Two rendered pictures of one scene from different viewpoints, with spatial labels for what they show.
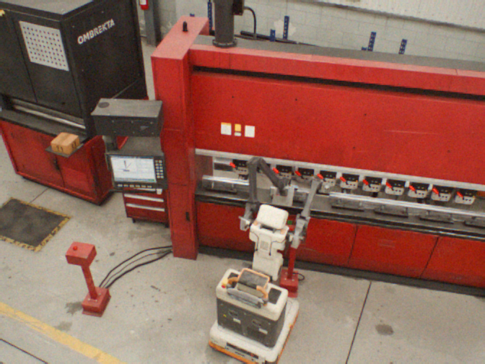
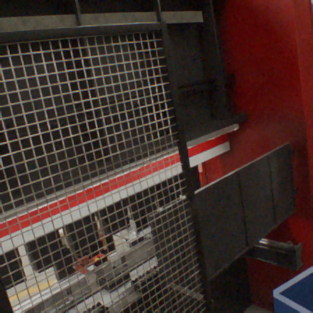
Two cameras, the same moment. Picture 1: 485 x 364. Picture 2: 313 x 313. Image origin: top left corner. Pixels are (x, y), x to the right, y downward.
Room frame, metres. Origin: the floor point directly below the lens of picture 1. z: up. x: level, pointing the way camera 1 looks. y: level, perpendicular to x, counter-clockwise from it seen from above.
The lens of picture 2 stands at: (4.64, -1.74, 1.85)
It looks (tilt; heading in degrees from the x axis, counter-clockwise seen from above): 13 degrees down; 130
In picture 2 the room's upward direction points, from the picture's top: 11 degrees counter-clockwise
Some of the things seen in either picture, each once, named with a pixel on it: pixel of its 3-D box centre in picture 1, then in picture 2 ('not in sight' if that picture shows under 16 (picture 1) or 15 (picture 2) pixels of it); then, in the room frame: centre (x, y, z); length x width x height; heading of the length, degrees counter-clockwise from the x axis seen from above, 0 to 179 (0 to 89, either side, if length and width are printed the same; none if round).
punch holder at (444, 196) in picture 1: (441, 190); not in sight; (3.11, -1.76, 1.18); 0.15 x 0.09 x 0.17; 80
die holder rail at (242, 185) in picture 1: (228, 183); not in sight; (3.43, 0.14, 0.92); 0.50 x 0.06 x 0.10; 80
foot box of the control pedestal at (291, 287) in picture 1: (289, 283); not in sight; (2.92, -0.49, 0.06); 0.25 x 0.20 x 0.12; 172
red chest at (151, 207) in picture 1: (151, 181); not in sight; (3.93, 1.02, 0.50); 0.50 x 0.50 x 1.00; 80
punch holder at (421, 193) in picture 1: (418, 187); not in sight; (3.14, -1.56, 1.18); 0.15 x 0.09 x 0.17; 80
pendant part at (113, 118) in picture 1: (134, 151); not in sight; (3.10, 0.91, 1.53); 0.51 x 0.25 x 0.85; 89
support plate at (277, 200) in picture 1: (283, 196); (128, 229); (3.19, -0.38, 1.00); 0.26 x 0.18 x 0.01; 170
